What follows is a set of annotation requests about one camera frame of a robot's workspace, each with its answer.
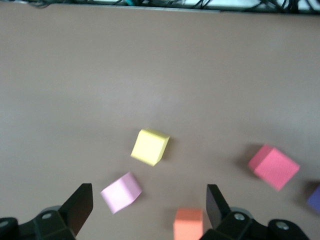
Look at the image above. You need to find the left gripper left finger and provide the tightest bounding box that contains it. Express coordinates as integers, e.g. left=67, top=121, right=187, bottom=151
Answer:
left=0, top=183, right=94, bottom=240

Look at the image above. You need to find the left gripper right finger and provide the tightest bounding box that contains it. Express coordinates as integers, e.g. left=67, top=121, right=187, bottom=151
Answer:
left=199, top=184, right=311, bottom=240

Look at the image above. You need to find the purple foam cube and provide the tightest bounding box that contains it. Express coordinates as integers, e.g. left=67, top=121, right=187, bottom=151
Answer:
left=306, top=184, right=320, bottom=215

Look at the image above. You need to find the orange foam cube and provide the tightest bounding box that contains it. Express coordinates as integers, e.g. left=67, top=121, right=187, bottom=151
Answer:
left=173, top=208, right=204, bottom=240

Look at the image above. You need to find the pink foam cube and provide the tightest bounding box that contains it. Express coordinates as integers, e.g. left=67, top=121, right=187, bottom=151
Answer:
left=100, top=171, right=143, bottom=215

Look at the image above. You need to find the red foam cube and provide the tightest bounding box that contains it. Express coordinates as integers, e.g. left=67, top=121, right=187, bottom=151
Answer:
left=247, top=144, right=301, bottom=192

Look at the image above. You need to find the yellow foam cube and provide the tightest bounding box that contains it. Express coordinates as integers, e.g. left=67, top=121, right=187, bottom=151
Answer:
left=130, top=128, right=171, bottom=167

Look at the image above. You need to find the black cable bundle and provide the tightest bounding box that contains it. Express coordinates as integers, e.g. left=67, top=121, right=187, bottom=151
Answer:
left=24, top=0, right=320, bottom=14

